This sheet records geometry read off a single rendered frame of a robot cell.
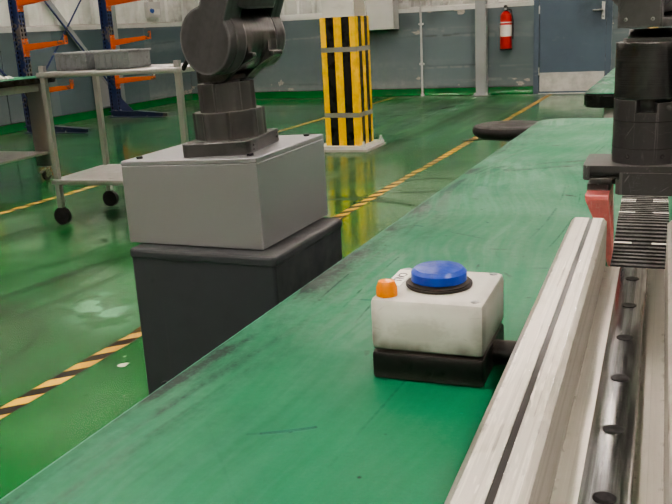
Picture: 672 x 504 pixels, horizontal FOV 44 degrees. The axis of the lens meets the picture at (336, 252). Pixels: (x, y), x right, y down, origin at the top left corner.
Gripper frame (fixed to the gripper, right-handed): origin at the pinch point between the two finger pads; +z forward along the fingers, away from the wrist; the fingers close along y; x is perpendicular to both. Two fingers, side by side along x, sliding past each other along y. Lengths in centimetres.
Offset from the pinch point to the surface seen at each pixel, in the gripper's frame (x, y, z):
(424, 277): -25.0, -13.6, -4.9
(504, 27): 1078, -207, -1
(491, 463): -51, -4, -7
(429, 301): -26.8, -12.8, -3.8
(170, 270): 2, -52, 5
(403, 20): 1099, -354, -17
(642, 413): -37.5, 1.2, -2.5
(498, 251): 7.9, -14.6, 2.4
